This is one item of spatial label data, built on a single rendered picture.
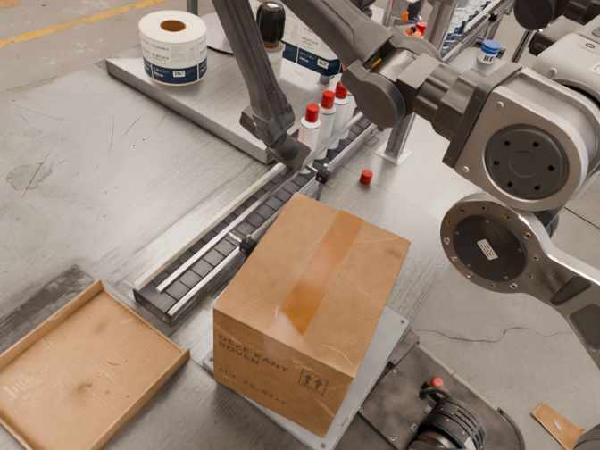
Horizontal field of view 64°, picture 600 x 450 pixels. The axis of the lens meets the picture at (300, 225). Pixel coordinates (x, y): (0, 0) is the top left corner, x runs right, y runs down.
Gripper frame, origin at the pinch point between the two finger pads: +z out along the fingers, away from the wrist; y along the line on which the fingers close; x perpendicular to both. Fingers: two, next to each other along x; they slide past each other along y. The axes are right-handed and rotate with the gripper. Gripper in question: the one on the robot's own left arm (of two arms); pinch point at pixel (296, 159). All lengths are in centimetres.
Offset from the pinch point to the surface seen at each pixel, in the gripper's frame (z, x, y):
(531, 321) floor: 121, -2, -92
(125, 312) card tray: -27, 49, 5
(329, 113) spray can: -1.9, -14.3, -1.8
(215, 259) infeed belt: -18.1, 30.7, -2.8
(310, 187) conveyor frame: 5.1, 4.3, -5.8
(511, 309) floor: 121, -2, -82
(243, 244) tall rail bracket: -24.1, 23.7, -8.9
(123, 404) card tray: -36, 60, -10
